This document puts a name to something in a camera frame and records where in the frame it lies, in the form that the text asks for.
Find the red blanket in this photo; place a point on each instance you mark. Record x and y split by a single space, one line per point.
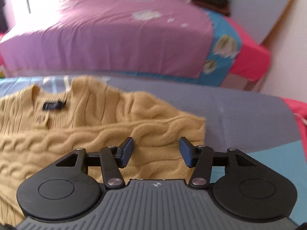
292 118

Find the dark folded clothes pile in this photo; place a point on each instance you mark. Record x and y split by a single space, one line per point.
219 6

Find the blue grey patchwork bedsheet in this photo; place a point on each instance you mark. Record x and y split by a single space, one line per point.
247 176

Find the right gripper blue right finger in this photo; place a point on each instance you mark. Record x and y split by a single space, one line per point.
188 152

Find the purple floral bed cover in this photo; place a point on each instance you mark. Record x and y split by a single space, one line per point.
166 39

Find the grey leaning board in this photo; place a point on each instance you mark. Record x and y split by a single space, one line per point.
257 17

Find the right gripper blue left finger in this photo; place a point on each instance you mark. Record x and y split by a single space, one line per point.
124 152

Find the tan cable-knit cardigan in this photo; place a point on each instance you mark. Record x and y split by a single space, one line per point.
38 128

